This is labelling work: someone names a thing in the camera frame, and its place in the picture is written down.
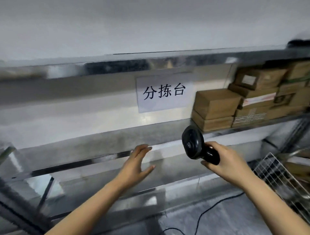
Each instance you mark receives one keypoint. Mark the person's right hand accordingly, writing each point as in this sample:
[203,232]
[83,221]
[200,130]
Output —
[230,167]

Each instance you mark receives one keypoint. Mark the person's left hand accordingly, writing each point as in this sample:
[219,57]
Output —
[135,169]

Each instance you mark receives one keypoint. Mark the marker scrawl label cardboard box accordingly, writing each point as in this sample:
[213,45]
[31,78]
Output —
[213,124]

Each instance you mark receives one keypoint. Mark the stack of cardboard boxes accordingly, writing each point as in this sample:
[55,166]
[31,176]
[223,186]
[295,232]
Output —
[249,116]

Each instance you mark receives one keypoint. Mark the white sticker cardboard box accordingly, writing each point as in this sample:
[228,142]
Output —
[298,167]

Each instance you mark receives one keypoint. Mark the yellow corner label cardboard box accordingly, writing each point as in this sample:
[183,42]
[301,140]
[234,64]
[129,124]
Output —
[264,77]

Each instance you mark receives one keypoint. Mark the person's right forearm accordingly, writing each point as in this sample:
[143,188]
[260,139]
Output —
[273,205]

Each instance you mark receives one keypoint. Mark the person's left forearm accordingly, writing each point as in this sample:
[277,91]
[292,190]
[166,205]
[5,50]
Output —
[92,210]

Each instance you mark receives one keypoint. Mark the metal shelving rack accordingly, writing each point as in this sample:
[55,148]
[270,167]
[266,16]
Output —
[97,145]

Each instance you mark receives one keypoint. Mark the black object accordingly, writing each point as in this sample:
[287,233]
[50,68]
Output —
[298,43]

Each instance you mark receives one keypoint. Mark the white paper sign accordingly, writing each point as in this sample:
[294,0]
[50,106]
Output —
[164,104]

